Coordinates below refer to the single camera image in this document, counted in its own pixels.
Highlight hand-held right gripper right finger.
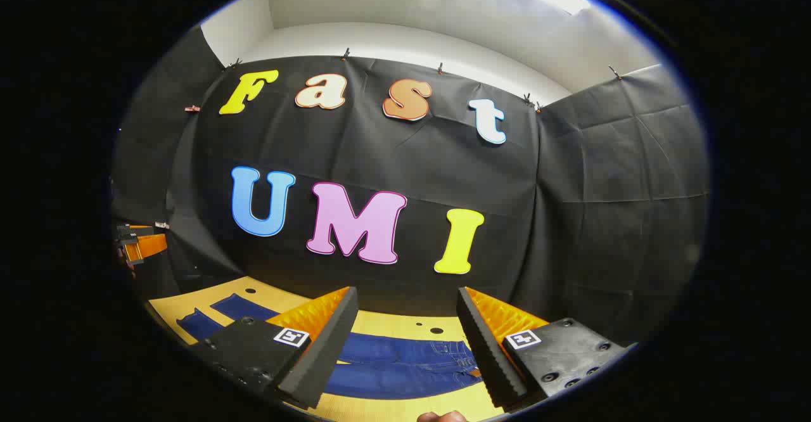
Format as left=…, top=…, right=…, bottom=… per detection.
left=456, top=286, right=638, bottom=413

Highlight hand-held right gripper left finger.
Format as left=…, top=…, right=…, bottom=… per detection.
left=190, top=286, right=359, bottom=410

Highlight blue denim jeans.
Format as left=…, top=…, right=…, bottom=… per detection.
left=176, top=293, right=483, bottom=401

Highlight black backdrop cloth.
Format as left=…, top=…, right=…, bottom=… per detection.
left=111, top=26, right=710, bottom=347

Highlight row of small backdrop clips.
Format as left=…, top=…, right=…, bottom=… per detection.
left=185, top=47, right=623, bottom=113

